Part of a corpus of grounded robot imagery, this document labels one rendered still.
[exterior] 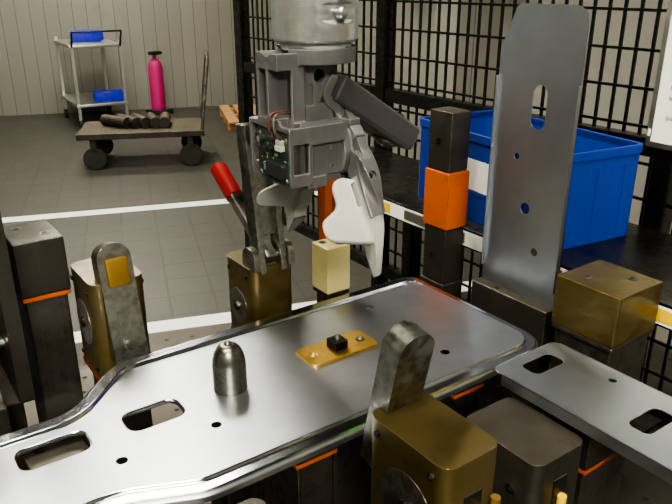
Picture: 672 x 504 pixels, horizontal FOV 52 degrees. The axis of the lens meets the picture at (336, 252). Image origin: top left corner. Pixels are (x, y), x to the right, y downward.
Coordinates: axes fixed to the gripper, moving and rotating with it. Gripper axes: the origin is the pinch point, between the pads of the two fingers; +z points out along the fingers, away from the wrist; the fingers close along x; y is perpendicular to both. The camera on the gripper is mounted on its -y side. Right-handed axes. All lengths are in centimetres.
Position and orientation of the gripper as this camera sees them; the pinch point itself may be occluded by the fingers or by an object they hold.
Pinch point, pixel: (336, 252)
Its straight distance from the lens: 69.1
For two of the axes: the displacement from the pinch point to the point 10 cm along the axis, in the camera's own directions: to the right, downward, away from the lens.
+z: 0.0, 9.3, 3.8
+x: 5.8, 3.1, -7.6
